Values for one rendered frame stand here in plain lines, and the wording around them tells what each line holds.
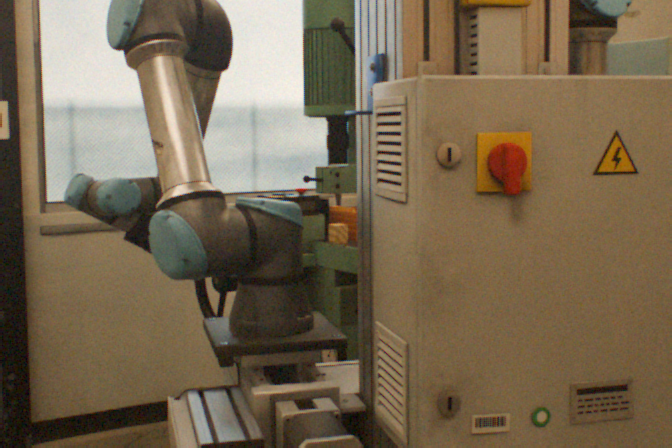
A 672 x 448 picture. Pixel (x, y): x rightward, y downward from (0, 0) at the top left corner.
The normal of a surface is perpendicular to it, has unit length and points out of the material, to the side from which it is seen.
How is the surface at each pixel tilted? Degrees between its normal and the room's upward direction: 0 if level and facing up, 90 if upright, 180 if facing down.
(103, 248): 90
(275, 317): 72
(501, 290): 90
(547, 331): 91
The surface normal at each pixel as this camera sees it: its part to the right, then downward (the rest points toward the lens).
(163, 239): -0.77, 0.18
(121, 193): 0.58, -0.03
